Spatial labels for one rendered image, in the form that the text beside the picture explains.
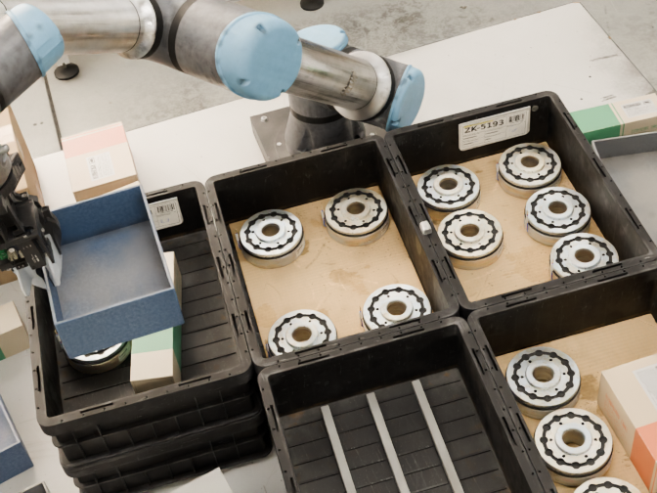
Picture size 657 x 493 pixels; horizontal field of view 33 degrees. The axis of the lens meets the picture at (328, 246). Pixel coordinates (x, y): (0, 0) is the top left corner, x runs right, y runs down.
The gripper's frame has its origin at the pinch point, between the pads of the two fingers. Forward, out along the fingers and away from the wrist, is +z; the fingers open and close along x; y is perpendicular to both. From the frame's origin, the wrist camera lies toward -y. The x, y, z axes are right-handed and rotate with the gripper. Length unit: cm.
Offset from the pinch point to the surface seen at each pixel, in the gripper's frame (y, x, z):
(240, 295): -3.9, 21.5, 20.9
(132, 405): 9.2, 3.2, 19.6
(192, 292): -16.1, 13.9, 30.4
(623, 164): -28, 94, 50
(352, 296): -5.9, 37.3, 32.4
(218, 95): -165, 29, 115
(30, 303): -13.9, -8.1, 18.2
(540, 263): -2, 66, 35
